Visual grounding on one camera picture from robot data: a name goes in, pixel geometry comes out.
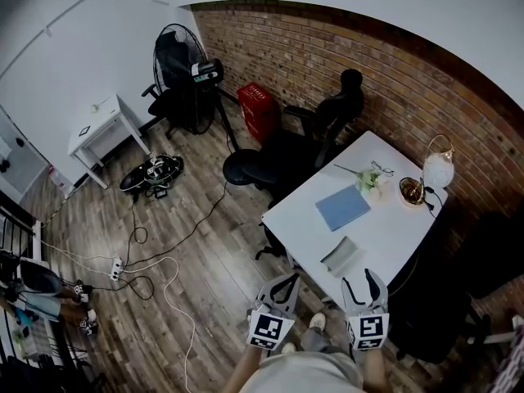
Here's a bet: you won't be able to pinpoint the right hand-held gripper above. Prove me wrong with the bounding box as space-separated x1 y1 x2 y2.
341 268 391 363

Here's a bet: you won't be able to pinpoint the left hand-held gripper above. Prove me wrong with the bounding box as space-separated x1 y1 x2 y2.
245 274 302 350

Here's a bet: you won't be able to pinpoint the small grey box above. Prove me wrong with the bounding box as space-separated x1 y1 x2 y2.
319 235 359 278

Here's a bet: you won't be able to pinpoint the person's left forearm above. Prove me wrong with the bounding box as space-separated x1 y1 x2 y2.
219 343 268 393

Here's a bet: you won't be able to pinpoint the person's right forearm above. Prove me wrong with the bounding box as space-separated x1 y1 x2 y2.
361 348 389 393

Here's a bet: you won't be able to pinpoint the person's grey trousers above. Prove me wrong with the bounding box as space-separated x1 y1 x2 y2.
300 324 329 355

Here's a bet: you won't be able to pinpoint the black mesh office chair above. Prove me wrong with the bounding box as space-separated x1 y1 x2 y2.
386 210 492 364

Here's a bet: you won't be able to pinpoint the person's beige shirt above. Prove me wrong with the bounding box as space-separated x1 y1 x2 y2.
244 350 366 393

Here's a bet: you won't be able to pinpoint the blue notebook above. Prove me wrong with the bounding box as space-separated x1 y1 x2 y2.
314 184 373 233

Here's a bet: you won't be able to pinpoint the artificial flower bouquet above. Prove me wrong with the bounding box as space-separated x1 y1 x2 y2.
333 163 390 200

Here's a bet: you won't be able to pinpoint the thin-rimmed eyeglasses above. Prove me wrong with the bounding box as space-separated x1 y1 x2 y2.
370 160 395 178

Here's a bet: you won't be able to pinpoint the gold desk lamp white shade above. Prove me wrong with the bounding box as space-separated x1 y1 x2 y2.
398 133 456 220

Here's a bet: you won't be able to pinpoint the pink checked tablecloth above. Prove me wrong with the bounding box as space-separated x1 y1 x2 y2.
496 346 524 393

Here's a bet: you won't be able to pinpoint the red box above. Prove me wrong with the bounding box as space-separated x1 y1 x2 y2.
237 82 282 145

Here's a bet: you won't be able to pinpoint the small white side table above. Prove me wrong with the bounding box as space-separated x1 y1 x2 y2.
66 93 152 190

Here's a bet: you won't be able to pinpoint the black standing fan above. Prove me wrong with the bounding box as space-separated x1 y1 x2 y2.
152 23 267 186

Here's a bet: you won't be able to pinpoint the white panel with black knobs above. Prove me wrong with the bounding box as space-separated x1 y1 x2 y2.
0 104 52 198

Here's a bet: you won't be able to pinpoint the black floor cable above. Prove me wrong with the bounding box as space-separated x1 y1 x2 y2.
118 196 156 301
122 180 231 270

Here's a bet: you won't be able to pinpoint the white floor cable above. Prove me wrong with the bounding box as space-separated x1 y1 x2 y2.
38 235 115 277
121 255 198 393

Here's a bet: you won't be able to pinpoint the pile of devices and cables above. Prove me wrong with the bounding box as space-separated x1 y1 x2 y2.
119 153 185 201

